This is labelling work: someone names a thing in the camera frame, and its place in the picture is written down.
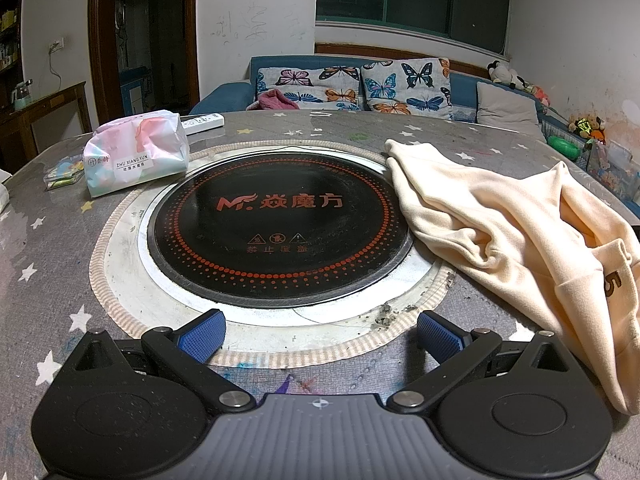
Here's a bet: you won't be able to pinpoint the clear plastic storage box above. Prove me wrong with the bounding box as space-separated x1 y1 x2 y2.
582 137 640 201

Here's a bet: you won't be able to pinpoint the grey star tablecloth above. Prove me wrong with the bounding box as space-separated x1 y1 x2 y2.
0 110 640 480

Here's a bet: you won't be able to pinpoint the blue sofa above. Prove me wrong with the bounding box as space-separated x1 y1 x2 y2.
189 55 591 161

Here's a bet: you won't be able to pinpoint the green plastic bowl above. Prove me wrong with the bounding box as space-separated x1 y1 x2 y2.
547 132 581 153

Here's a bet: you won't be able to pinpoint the black round induction cooker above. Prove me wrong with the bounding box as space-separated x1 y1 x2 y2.
137 144 437 322

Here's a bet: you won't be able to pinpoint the wooden desk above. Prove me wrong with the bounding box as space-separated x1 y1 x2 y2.
0 81 93 161

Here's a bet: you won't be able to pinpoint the pink white tissue pack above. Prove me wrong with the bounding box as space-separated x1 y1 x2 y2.
82 110 191 198

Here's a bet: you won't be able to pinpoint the yellow green toy figures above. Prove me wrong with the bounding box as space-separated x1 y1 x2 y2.
567 115 607 146

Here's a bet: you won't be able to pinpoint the cardboard box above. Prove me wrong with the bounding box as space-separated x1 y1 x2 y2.
120 67 153 116

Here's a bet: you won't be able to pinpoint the colourful plush toys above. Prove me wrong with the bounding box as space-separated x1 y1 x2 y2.
520 77 551 108

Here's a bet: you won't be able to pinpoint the kettle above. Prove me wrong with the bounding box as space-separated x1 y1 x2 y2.
12 79 33 111

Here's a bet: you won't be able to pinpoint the white power strip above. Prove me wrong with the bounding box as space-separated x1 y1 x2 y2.
180 113 226 136

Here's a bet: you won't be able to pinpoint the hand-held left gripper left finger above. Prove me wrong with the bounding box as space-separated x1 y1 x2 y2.
64 309 255 413

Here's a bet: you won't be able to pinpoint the black white plush toy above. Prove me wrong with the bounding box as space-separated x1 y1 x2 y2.
487 61 526 88

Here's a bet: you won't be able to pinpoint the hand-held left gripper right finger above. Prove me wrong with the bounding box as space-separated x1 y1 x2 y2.
386 310 576 413

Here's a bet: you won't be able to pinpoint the plain grey pillow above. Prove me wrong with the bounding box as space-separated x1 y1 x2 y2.
475 81 543 128

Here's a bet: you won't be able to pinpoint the small colourful packet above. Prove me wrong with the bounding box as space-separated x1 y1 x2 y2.
44 157 85 191

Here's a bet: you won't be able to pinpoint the butterfly pillow with blue butterflies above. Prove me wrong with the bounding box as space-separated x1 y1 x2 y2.
360 57 453 121

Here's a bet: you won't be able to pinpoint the cream sweatshirt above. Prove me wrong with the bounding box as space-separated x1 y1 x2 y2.
384 139 640 416

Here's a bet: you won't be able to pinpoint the brown wooden door frame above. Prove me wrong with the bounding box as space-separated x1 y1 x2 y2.
89 0 201 121

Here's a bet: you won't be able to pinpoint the butterfly pillow with purple butterfly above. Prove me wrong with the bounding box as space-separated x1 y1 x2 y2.
255 65 362 111

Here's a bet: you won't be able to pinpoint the pink cloth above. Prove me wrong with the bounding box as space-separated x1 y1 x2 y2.
248 89 301 112

